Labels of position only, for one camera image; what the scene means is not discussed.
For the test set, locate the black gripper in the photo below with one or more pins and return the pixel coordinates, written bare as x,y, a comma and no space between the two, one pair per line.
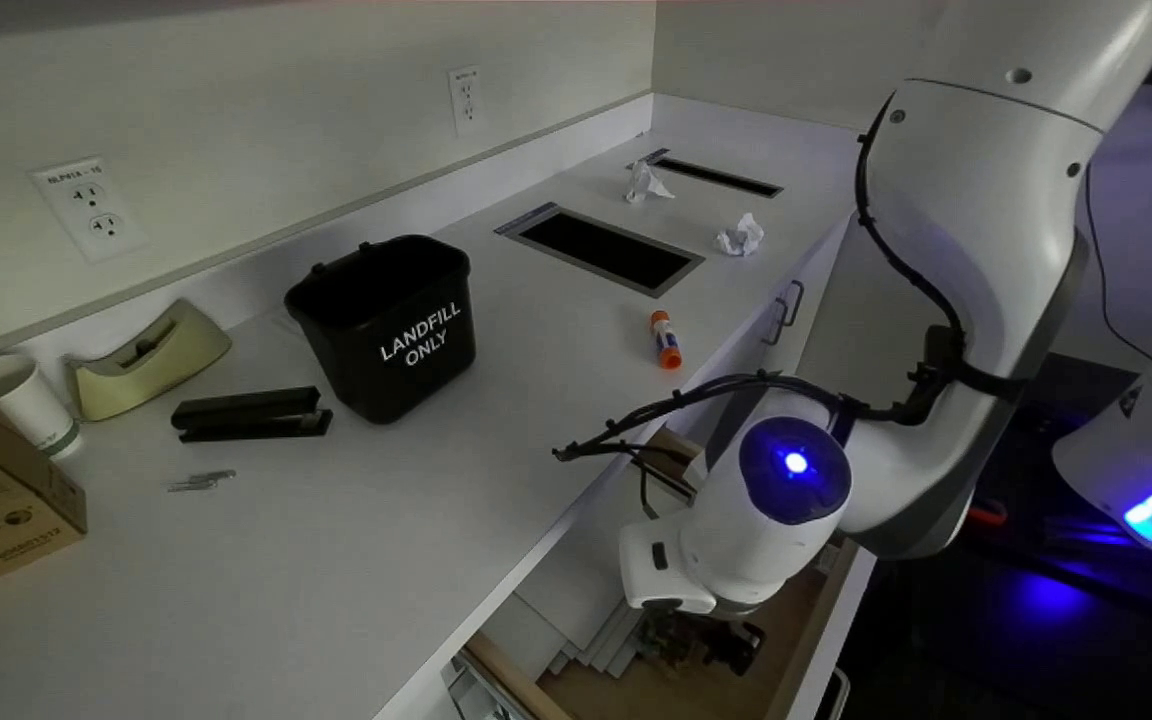
702,643

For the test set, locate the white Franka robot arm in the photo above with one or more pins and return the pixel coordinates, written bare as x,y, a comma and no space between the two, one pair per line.
989,265

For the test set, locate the wooden drawer white front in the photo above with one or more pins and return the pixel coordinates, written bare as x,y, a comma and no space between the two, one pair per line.
629,698

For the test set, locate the white paper stack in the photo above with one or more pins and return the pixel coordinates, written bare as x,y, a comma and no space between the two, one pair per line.
560,600

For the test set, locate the black robot cart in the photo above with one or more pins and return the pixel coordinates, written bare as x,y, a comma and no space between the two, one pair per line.
1001,643

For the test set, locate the orange white glue stick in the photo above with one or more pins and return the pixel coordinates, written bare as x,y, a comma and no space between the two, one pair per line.
663,342

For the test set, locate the black clamp orange grip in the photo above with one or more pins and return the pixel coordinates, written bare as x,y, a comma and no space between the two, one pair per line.
989,512

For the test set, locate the rectangular counter waste opening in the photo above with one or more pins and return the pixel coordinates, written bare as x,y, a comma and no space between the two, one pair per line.
598,249

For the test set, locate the black landfill only bin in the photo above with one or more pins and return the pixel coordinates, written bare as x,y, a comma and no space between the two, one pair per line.
380,332

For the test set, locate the black stapler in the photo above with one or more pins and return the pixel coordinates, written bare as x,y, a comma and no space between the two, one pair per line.
249,418

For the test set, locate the strip of metal staples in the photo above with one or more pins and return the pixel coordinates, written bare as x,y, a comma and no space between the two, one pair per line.
200,480

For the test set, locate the pale green tape dispenser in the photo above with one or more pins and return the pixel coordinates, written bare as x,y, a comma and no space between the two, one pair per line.
138,373

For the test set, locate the white paper cup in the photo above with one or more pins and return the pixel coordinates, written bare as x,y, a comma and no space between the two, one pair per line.
28,403

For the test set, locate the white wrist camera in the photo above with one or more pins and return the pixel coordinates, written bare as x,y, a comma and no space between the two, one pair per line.
659,566

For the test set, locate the white wall outlet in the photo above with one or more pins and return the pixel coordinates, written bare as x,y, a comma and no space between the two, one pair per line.
87,209
466,96

